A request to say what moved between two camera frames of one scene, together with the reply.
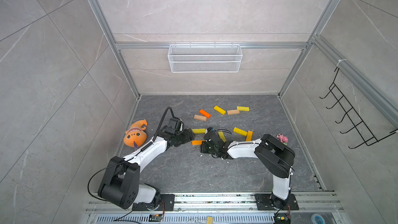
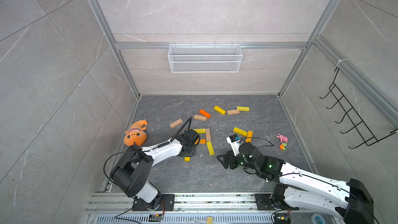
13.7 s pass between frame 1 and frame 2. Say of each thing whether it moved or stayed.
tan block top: stayed
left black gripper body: moved
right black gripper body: moved
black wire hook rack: stayed
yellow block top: stayed
